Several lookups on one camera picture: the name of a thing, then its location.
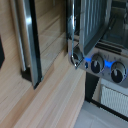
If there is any grey ribbed oven tray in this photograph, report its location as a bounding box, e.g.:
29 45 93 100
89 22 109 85
67 0 118 70

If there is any glass oven door with handle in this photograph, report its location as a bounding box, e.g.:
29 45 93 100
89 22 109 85
8 0 68 90

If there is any small black oven knob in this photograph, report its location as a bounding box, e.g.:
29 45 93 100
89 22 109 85
71 51 85 67

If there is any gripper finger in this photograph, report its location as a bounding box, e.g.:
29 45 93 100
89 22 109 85
0 35 6 70

